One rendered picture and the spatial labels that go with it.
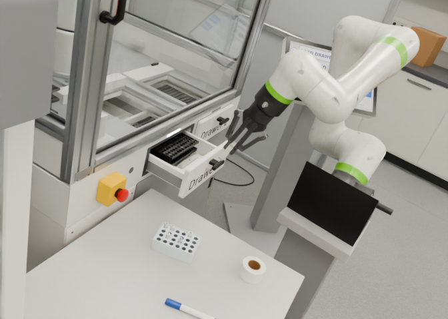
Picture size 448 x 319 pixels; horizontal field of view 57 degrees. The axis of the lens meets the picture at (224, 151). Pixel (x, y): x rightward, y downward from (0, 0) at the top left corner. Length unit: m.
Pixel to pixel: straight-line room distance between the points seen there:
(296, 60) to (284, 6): 1.92
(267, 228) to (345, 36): 1.44
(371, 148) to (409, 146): 2.67
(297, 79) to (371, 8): 1.76
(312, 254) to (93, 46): 1.07
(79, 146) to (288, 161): 1.48
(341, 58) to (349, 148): 0.33
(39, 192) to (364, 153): 1.07
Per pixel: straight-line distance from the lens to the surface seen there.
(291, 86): 1.13
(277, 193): 2.44
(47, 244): 1.31
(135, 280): 1.15
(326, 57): 2.17
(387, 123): 4.23
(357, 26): 1.50
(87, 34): 0.93
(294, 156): 2.32
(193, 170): 1.30
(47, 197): 1.20
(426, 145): 4.25
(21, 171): 0.58
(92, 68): 0.97
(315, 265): 1.63
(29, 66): 0.48
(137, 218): 1.32
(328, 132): 1.62
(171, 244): 1.22
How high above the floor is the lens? 1.62
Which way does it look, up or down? 29 degrees down
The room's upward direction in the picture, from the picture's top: 18 degrees clockwise
